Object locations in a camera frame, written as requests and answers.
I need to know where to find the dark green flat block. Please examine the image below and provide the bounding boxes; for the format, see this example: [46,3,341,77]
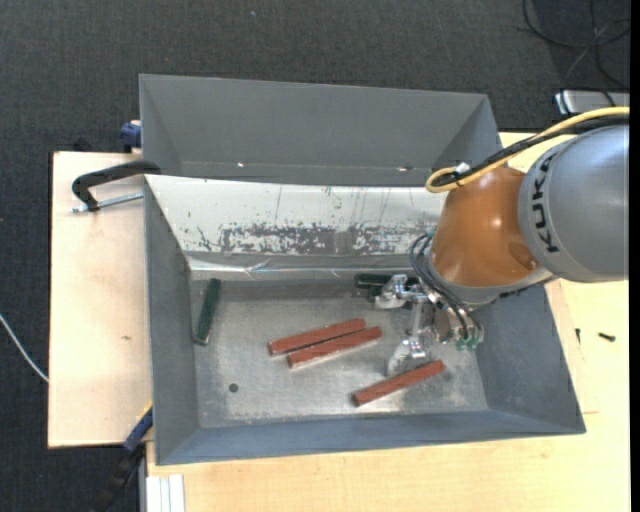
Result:
[193,278,222,347]

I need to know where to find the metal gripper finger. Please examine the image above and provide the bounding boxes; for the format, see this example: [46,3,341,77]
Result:
[385,336,429,378]
[373,273,417,310]

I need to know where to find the pale wood board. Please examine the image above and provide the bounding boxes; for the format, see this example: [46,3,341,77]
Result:
[47,151,154,449]

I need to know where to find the grey metal bin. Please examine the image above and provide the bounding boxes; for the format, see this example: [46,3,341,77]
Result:
[138,73,587,466]

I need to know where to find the red-brown flat block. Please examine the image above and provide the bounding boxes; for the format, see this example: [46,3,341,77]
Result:
[267,318,368,357]
[286,326,384,371]
[351,359,447,408]

